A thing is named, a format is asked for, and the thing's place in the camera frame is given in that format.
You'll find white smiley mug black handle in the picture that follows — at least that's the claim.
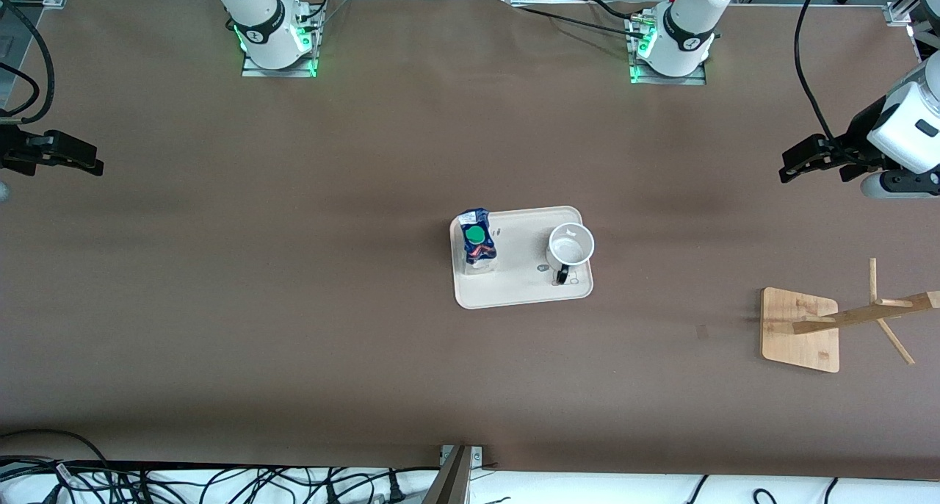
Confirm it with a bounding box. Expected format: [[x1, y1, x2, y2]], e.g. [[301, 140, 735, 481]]
[[545, 223, 596, 286]]

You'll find blue milk carton green cap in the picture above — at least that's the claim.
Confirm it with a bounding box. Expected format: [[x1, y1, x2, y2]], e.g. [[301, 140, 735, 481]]
[[458, 208, 499, 275]]

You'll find wooden mug tree stand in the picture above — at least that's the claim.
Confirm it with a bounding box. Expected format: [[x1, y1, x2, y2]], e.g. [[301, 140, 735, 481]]
[[760, 258, 940, 374]]

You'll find cream plastic tray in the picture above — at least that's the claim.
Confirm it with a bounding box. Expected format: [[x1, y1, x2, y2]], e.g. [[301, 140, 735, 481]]
[[449, 206, 594, 310]]

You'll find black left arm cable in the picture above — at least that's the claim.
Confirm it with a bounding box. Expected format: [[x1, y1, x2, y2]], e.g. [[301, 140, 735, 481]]
[[792, 0, 839, 143]]

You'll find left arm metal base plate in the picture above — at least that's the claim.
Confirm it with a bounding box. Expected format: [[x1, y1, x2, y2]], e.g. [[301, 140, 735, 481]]
[[629, 15, 708, 86]]

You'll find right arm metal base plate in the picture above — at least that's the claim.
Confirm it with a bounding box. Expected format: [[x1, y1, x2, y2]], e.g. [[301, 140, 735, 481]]
[[241, 4, 319, 79]]

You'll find black base cable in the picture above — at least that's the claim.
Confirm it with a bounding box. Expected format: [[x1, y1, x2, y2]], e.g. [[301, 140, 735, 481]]
[[584, 0, 648, 21], [507, 4, 651, 39]]

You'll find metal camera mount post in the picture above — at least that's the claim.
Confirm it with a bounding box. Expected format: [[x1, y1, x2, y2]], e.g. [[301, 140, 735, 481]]
[[419, 444, 485, 504]]

